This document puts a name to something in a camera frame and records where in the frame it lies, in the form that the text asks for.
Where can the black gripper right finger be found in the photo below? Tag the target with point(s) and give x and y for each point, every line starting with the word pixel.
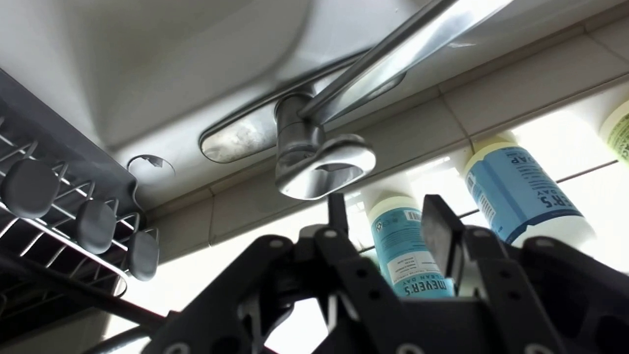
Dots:
pixel 523 296

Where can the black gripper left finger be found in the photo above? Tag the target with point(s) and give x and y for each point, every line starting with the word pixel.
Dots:
pixel 276 296

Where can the chrome sink faucet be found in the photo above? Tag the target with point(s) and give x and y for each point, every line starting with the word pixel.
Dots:
pixel 325 165

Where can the chrome tap spout and base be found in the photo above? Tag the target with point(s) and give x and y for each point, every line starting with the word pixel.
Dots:
pixel 242 135

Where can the blue label soap bottle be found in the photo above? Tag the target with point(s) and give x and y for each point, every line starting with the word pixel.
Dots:
pixel 523 198

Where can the teal soap bottle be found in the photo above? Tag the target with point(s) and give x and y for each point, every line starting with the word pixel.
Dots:
pixel 409 253

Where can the round white sink hole cap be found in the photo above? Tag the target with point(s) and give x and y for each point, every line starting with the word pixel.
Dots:
pixel 150 167

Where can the green soap bottle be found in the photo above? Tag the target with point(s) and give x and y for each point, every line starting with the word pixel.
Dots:
pixel 620 131

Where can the white double basin sink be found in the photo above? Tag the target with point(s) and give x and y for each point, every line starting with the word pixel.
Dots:
pixel 164 52

